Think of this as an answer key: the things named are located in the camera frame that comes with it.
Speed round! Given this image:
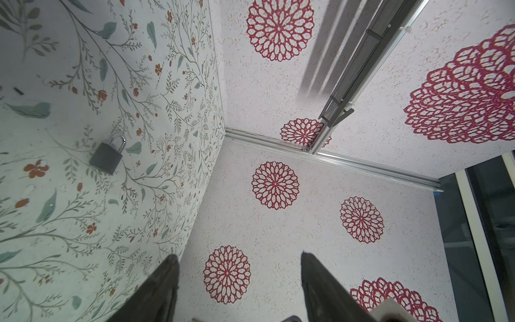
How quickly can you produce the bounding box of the dark metal wall shelf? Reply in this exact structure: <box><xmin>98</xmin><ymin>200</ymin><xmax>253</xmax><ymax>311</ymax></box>
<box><xmin>319</xmin><ymin>1</ymin><xmax>422</xmax><ymax>128</ymax></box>

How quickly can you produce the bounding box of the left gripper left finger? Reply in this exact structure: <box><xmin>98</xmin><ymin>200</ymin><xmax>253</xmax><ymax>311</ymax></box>
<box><xmin>108</xmin><ymin>254</ymin><xmax>180</xmax><ymax>322</ymax></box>

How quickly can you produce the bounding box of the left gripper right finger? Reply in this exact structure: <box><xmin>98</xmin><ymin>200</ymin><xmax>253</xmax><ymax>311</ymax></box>
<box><xmin>300</xmin><ymin>252</ymin><xmax>374</xmax><ymax>321</ymax></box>

